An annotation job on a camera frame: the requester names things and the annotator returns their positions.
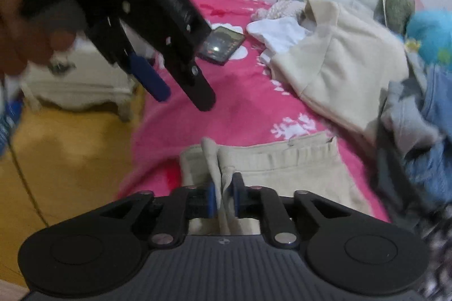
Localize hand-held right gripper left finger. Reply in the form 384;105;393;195
101;182;217;248

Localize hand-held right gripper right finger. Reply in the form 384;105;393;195
231;172;348;248

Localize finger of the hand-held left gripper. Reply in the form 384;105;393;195
129;53;171;101
160;40;217;112

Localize khaki pants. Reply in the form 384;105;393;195
179;132;371;236

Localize person's left hand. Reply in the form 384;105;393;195
0;0;87;76

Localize pink floral bed blanket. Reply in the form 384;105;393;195
118;0;392;224

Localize black smartphone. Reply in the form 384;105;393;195
196;26;246;66

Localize white nightstand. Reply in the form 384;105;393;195
19;40;145;122

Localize white garment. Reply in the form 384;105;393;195
246;18;308;54

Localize pale pink knit garment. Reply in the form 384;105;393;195
251;0;306;21

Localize blue object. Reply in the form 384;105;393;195
0;98;23;155

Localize cream garment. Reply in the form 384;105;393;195
270;0;412;143

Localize dark grey cloth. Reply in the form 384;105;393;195
374;128;435;231

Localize light grey garment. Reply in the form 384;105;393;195
381;54;442;157

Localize blue denim jeans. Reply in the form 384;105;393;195
403;64;452;206

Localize green patterned pillow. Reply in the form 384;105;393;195
374;0;415;31

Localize blue dotted blanket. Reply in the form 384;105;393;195
403;10;452;67

